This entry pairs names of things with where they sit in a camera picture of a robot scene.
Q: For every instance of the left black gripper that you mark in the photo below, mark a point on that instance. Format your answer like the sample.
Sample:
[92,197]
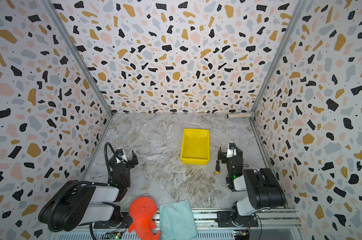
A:
[126,161]

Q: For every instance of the black yellow screwdriver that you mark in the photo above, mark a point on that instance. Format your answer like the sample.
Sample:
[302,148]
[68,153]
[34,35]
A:
[217,168]

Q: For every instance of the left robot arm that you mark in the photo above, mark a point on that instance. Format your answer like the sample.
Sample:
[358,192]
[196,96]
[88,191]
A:
[79,203]

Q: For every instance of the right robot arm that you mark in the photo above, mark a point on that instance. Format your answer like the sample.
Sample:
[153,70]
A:
[262,188]

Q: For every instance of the yellow plastic bin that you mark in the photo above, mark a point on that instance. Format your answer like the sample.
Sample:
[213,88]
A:
[195,147]

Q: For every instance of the speckled cylinder roll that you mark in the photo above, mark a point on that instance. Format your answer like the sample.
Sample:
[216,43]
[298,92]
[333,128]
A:
[246,115]

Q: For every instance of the red plush toy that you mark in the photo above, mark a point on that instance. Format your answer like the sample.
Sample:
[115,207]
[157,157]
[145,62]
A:
[142,211]

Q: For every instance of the teal folded cloth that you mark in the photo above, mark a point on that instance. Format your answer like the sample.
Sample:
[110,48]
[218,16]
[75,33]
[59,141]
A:
[177,221]

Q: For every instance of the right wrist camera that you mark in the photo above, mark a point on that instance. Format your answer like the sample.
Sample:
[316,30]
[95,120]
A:
[232,151]

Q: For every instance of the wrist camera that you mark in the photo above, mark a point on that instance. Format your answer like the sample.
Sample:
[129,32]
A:
[232,151]
[121,157]

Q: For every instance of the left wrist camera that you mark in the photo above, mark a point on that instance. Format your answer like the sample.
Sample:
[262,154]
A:
[121,157]

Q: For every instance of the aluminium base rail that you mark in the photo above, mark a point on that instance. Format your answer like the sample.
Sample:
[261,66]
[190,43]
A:
[277,224]

